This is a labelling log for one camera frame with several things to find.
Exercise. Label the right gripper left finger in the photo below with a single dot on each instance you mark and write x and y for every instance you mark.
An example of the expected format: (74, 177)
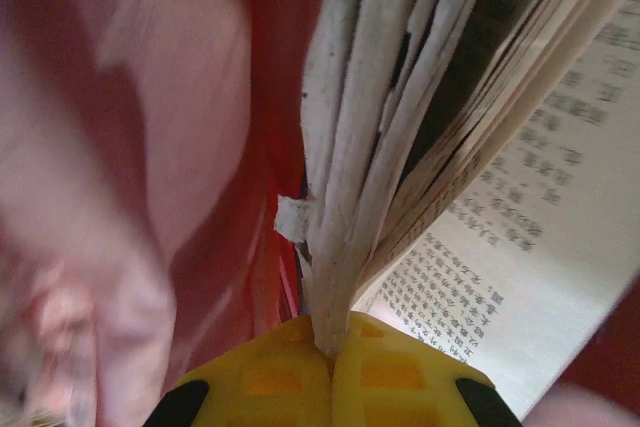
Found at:
(270, 382)

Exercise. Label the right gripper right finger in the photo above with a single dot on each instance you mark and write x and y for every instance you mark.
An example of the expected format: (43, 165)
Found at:
(400, 387)

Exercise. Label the yellow paperback book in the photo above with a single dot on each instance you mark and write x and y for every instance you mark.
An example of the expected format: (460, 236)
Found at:
(450, 147)

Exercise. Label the pink school backpack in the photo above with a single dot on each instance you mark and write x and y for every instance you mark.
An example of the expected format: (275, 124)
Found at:
(150, 147)

